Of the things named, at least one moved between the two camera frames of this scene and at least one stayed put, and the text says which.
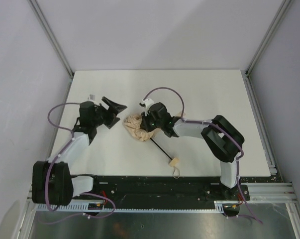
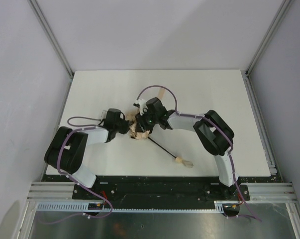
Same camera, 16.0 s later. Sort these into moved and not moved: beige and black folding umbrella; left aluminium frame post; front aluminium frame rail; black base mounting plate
Moved: beige and black folding umbrella
Not moved: left aluminium frame post; black base mounting plate; front aluminium frame rail
